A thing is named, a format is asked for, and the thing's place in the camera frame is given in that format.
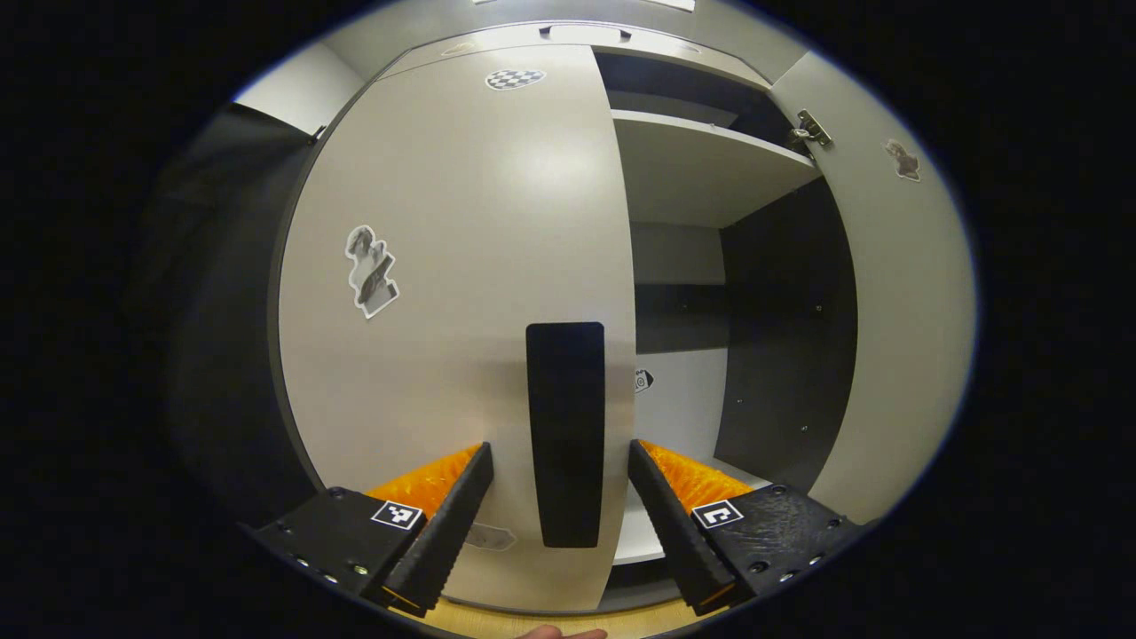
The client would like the black backdrop cloth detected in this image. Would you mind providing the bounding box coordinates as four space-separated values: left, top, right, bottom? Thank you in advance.
164 100 322 526

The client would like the metal door hinge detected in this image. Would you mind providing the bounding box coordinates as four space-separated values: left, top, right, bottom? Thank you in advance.
789 108 834 151

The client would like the silver drawer handle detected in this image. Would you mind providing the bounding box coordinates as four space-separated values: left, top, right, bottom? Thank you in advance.
538 24 634 43

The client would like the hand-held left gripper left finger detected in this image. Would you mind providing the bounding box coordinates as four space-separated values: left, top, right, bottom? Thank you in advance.
253 442 494 619

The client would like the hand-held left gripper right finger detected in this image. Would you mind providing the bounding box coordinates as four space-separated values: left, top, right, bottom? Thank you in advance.
627 438 866 617

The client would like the grey door with square stickers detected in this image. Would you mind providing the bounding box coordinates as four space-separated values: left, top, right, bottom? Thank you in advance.
767 50 979 526

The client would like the grey cabinet drawer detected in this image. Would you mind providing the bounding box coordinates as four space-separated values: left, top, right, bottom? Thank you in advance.
382 21 775 91

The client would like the black door handle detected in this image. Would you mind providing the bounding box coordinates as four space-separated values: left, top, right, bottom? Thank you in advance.
525 320 607 550

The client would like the long ceiling light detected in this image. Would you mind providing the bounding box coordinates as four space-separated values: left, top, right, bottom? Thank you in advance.
470 0 698 12

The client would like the grey door with checkered sticker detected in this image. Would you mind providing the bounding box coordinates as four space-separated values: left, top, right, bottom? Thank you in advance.
268 44 639 615

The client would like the grey double-door shoe cabinet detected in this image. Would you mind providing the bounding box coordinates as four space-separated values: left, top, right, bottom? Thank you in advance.
264 20 979 619

